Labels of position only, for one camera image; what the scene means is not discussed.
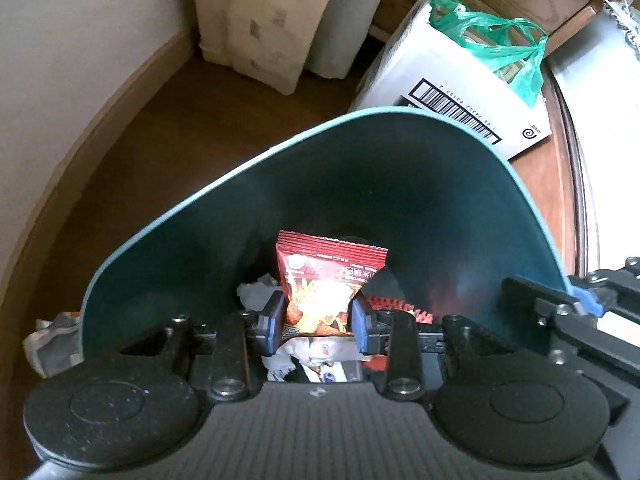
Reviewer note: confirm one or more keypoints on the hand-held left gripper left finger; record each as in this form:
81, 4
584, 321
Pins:
272, 322

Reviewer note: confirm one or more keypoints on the white cardboard box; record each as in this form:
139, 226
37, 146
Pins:
415, 60

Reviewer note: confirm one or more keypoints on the red serrated wrapper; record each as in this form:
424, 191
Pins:
395, 306

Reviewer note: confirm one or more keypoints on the wooden bed rail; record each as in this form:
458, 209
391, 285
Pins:
575, 185

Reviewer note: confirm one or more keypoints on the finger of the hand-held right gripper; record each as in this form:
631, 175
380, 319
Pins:
590, 300
535, 292

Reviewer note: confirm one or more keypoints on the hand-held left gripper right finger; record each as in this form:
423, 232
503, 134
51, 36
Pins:
361, 327

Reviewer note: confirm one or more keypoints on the white tissue ball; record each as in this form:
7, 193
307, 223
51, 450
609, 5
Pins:
257, 292

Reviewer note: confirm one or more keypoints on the green plastic bag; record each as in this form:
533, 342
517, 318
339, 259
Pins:
520, 60

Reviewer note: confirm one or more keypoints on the pastel quilt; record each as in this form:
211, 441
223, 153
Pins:
605, 160

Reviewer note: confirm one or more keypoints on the grey curtain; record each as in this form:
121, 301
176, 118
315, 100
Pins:
350, 15

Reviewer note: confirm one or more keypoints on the brown cardboard box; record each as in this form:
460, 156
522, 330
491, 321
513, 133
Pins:
250, 20

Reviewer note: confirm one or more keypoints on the purple white wrapper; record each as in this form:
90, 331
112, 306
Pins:
300, 355

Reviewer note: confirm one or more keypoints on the red snack packet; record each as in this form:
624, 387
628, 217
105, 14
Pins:
325, 280

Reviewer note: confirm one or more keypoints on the grey bed frame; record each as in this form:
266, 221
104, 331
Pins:
75, 35

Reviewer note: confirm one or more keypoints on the teal trash bin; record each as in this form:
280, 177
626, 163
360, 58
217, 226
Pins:
425, 200

